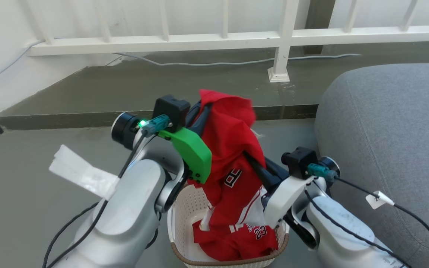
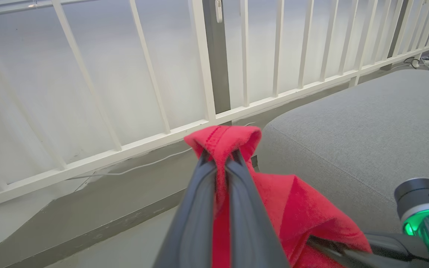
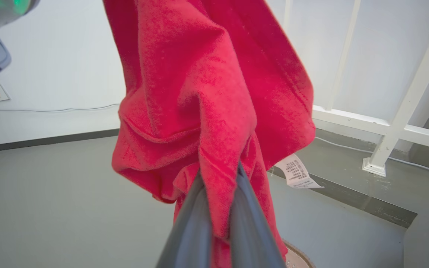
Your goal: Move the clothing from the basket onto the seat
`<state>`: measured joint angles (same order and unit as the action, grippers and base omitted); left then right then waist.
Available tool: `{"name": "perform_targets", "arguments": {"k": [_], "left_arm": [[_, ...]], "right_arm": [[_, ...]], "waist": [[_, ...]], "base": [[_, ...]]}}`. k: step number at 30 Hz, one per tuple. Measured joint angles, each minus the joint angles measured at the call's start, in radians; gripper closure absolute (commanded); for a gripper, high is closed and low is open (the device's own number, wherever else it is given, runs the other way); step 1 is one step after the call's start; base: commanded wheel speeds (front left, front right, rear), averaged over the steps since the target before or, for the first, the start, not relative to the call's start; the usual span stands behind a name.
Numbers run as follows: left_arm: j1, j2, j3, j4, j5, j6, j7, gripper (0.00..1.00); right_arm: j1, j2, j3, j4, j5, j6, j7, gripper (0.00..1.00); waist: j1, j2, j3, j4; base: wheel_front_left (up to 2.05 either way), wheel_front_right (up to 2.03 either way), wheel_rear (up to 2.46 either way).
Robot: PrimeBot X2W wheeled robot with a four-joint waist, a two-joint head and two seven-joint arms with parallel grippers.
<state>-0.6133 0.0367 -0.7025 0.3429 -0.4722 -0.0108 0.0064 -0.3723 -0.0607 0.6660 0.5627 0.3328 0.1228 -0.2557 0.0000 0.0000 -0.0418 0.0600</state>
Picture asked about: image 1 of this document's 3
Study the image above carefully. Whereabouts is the black tagged right arm cable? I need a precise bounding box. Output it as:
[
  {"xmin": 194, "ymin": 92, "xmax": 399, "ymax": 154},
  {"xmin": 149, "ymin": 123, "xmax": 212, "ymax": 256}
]
[{"xmin": 308, "ymin": 163, "xmax": 429, "ymax": 268}]

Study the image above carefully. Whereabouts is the red basketball jersey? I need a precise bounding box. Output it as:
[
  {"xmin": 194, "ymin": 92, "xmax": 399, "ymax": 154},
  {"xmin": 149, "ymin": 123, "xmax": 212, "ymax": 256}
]
[{"xmin": 187, "ymin": 89, "xmax": 279, "ymax": 262}]

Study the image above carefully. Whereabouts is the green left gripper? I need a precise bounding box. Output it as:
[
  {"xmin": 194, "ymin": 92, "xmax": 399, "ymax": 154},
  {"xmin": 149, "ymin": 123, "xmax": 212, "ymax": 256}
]
[{"xmin": 159, "ymin": 102, "xmax": 213, "ymax": 184}]

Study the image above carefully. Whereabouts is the cream perforated laundry basket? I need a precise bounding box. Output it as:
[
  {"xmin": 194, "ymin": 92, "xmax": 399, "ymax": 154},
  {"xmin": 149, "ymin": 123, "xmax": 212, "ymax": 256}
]
[{"xmin": 167, "ymin": 183, "xmax": 290, "ymax": 268}]

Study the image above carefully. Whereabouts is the white railing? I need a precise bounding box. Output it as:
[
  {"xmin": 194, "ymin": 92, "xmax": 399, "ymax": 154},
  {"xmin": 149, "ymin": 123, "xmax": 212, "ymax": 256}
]
[{"xmin": 21, "ymin": 0, "xmax": 429, "ymax": 83}]

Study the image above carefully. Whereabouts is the grey cable on floor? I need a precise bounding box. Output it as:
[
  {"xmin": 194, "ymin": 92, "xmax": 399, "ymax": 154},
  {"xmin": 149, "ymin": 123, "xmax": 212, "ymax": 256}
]
[{"xmin": 0, "ymin": 39, "xmax": 362, "ymax": 89}]

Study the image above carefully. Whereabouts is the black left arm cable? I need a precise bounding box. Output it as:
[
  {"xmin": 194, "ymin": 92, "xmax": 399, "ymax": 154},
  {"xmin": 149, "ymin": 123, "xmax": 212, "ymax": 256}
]
[{"xmin": 42, "ymin": 115, "xmax": 171, "ymax": 268}]

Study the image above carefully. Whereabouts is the grey fabric sofa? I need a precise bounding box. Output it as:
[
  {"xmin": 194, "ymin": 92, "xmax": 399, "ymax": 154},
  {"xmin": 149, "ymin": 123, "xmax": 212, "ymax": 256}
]
[{"xmin": 314, "ymin": 63, "xmax": 429, "ymax": 268}]

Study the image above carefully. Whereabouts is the white paper tape label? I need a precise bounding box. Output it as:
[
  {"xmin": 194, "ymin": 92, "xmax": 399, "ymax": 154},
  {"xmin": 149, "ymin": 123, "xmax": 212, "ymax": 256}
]
[{"xmin": 49, "ymin": 144, "xmax": 121, "ymax": 200}]

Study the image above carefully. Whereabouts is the small white cable tag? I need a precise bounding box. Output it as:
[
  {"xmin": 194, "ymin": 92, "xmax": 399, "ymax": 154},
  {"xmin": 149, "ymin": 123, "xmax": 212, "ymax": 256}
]
[{"xmin": 365, "ymin": 191, "xmax": 395, "ymax": 210}]

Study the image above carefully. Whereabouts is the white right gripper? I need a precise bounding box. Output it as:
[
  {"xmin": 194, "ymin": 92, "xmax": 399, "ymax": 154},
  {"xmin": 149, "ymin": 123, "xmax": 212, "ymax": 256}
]
[{"xmin": 244, "ymin": 152, "xmax": 315, "ymax": 229}]

